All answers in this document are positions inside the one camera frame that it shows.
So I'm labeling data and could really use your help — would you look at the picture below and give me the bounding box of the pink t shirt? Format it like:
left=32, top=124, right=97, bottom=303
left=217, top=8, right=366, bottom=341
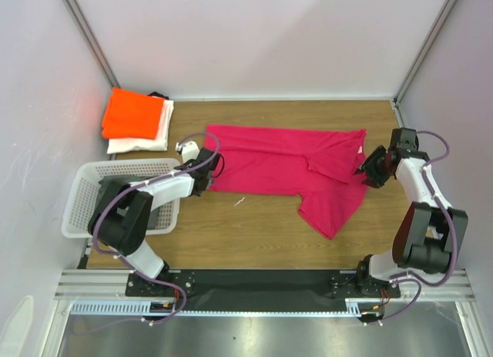
left=205, top=124, right=367, bottom=239

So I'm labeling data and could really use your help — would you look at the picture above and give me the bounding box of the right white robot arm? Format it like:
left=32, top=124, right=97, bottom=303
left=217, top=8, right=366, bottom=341
left=354, top=128, right=468, bottom=297

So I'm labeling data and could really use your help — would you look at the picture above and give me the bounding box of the black folded t shirt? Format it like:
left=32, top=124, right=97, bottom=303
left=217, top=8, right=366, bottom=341
left=147, top=92, right=169, bottom=100

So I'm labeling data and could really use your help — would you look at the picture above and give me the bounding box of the grey t shirt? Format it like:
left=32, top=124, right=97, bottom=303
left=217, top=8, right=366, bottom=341
left=88, top=174, right=161, bottom=230

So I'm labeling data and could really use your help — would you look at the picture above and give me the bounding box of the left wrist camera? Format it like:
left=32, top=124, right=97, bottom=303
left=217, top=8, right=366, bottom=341
left=175, top=141, right=200, bottom=163

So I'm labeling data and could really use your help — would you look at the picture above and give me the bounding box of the white plastic basket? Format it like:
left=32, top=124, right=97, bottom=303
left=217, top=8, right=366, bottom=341
left=61, top=158, right=179, bottom=238

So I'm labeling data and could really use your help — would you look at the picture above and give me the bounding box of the white folded t shirt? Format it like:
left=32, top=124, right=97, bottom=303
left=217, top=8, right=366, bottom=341
left=106, top=99, right=174, bottom=154

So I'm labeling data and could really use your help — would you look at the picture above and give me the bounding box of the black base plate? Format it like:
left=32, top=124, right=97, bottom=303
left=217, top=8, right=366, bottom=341
left=126, top=268, right=401, bottom=314

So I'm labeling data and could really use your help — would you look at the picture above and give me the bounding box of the white cable duct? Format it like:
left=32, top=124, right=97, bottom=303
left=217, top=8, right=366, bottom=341
left=70, top=299, right=384, bottom=319

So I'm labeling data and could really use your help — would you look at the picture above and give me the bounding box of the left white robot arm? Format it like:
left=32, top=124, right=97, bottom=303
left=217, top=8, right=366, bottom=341
left=88, top=148, right=225, bottom=295

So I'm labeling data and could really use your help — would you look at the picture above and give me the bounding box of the orange folded t shirt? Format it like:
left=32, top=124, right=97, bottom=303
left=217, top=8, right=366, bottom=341
left=102, top=87, right=164, bottom=140

